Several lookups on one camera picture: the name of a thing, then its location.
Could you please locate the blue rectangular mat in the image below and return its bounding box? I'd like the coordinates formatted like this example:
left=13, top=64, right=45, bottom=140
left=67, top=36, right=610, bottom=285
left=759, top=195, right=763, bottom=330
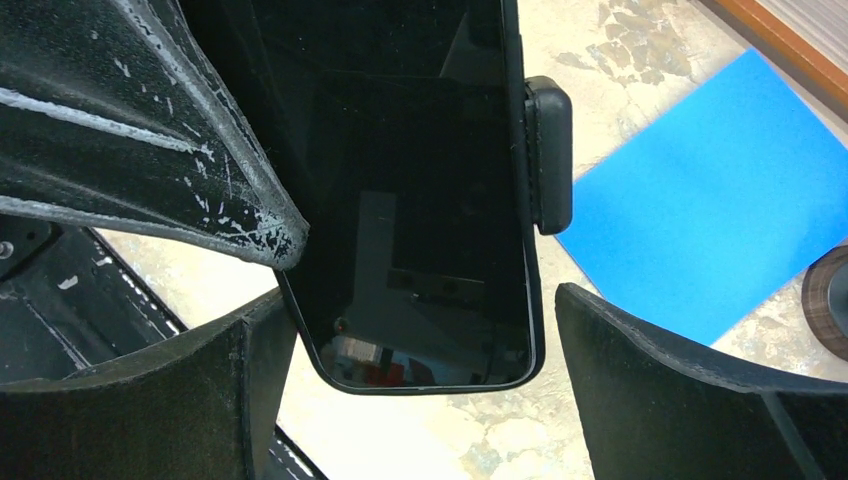
left=558, top=50, right=847, bottom=345

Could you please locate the black round-base phone stand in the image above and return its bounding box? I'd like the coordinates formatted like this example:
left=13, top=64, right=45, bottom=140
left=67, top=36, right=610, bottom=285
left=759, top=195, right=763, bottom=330
left=525, top=76, right=573, bottom=236

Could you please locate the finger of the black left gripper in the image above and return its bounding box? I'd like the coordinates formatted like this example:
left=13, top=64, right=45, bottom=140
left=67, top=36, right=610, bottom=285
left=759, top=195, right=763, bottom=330
left=1, top=1, right=309, bottom=270

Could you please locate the black smartphone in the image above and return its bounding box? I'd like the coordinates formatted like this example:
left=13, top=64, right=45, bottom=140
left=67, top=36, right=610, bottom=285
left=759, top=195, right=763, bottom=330
left=181, top=1, right=544, bottom=395

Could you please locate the orange wooden shelf rack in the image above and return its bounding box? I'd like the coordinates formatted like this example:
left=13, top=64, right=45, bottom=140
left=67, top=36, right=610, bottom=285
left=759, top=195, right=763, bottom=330
left=702, top=1, right=847, bottom=121

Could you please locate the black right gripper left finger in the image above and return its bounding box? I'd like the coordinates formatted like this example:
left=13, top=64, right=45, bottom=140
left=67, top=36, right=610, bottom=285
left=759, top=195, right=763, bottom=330
left=1, top=291, right=297, bottom=479

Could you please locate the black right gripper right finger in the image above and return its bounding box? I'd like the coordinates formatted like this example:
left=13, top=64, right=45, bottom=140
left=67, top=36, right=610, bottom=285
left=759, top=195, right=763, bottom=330
left=555, top=283, right=847, bottom=479

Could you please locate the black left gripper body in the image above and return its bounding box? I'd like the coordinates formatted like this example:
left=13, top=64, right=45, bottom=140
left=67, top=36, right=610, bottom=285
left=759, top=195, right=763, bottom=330
left=1, top=215, right=187, bottom=384

